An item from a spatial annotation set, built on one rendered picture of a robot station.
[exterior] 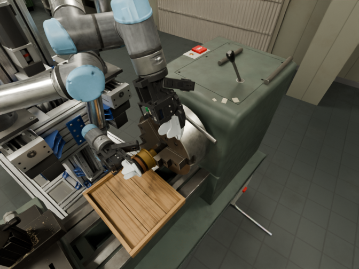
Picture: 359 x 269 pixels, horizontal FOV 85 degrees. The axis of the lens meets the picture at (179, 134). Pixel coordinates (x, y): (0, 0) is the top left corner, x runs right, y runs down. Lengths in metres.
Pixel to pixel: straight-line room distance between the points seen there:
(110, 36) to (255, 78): 0.66
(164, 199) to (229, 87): 0.57
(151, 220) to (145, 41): 0.70
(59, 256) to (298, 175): 2.07
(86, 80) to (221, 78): 0.55
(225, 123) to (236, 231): 1.26
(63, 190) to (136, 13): 1.70
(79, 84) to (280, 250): 1.78
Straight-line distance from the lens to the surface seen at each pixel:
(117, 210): 0.96
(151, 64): 0.45
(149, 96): 0.49
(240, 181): 1.43
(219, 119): 0.77
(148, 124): 0.80
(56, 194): 1.97
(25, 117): 1.08
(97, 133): 0.91
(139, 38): 0.44
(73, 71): 0.71
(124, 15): 0.45
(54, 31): 0.54
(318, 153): 2.65
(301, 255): 2.00
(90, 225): 0.99
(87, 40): 0.54
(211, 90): 0.85
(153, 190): 0.96
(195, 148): 0.75
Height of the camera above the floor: 1.74
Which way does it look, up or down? 48 degrees down
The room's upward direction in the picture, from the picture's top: straight up
